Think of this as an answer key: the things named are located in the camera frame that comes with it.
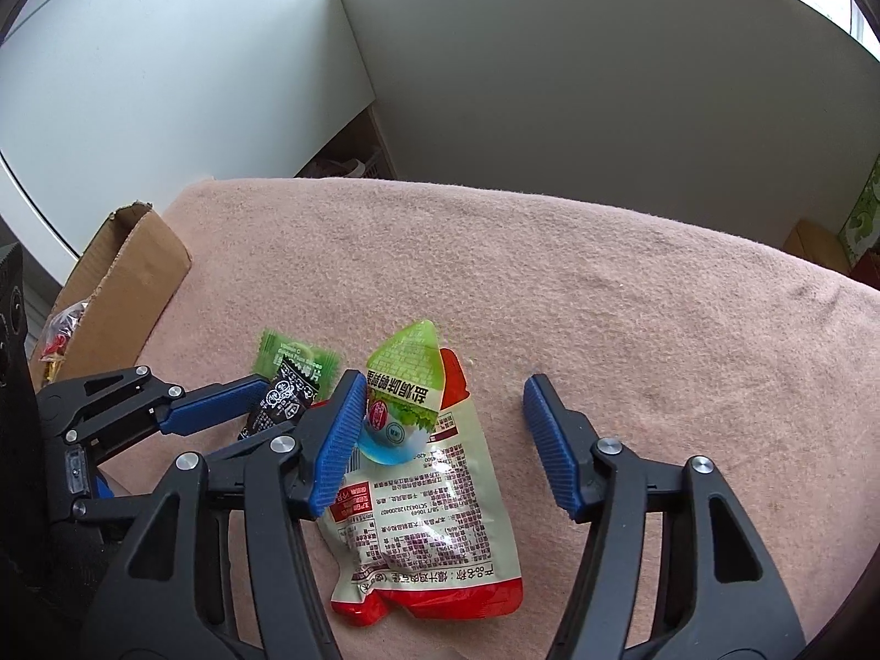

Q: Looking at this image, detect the green black candy packet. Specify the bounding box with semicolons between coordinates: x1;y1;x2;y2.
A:
237;328;340;441

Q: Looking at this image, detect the red white snack pouch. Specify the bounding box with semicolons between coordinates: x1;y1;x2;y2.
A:
319;349;524;627

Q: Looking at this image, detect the black camera box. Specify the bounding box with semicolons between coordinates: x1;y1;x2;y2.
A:
0;243;27;386

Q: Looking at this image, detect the green jelly cup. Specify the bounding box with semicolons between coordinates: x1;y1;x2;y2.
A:
358;319;446;466

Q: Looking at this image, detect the dark candy red wrapper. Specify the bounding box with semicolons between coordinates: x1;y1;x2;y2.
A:
39;300;88;362

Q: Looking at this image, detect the white cabinet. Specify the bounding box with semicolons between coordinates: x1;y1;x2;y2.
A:
2;0;373;280

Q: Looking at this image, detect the green printed carton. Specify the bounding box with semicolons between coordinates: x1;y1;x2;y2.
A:
838;158;880;265

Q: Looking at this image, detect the brown cardboard box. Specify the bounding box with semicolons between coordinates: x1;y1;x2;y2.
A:
30;203;191;387

